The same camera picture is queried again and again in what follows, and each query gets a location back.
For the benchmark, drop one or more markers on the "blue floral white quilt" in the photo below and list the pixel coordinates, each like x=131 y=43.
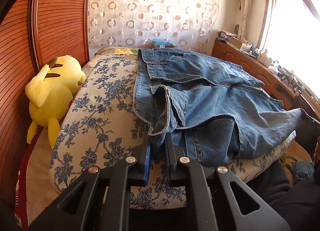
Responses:
x=101 y=128

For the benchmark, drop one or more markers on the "cardboard box on cabinet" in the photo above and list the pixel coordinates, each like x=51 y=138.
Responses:
x=239 y=44

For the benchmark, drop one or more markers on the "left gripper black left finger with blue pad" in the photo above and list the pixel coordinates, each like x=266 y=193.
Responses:
x=99 y=199

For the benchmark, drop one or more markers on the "cream side curtain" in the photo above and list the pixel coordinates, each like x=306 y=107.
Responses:
x=245 y=6

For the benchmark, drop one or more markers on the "bright window wooden frame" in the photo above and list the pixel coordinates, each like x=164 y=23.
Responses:
x=292 y=39

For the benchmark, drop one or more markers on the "colourful floral bed sheet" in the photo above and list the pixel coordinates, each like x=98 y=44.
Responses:
x=120 y=50

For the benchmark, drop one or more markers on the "yellow Pikachu plush toy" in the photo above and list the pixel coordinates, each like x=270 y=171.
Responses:
x=50 y=94

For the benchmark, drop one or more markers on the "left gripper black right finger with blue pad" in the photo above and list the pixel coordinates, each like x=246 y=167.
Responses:
x=216 y=198

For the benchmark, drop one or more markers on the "long wooden cabinet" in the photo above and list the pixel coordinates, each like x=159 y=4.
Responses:
x=273 y=85

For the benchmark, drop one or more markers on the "blue denim jeans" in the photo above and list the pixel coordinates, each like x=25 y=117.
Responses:
x=213 y=109

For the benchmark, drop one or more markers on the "white circle pattern curtain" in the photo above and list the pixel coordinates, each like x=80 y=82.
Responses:
x=186 y=24

